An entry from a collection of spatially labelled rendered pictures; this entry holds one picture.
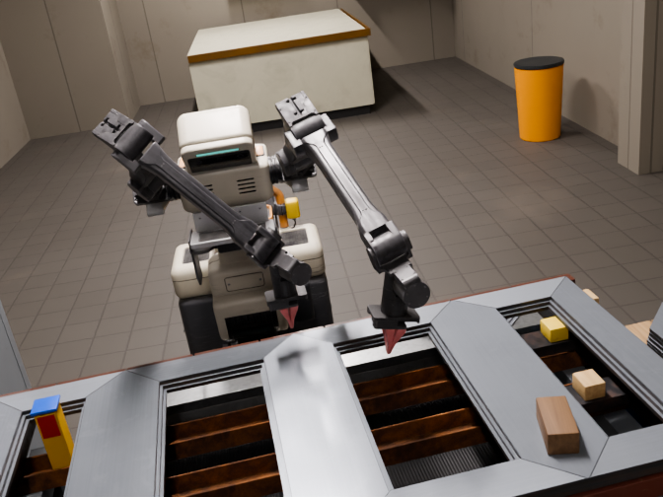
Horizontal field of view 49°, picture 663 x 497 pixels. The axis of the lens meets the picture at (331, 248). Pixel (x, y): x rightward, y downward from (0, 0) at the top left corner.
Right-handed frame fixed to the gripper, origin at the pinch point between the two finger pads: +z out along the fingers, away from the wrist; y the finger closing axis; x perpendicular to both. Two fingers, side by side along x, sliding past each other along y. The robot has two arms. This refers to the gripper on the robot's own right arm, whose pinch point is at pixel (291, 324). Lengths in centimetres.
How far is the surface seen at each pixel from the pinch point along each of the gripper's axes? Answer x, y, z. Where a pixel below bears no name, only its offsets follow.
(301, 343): 1.2, 1.7, 6.7
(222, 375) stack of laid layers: -3.0, -19.5, 8.5
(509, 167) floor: 334, 196, 87
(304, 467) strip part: -46.4, -4.6, 7.5
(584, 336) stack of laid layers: -21, 69, 9
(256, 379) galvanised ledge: 15.4, -12.0, 23.1
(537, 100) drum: 377, 239, 51
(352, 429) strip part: -37.9, 7.1, 7.4
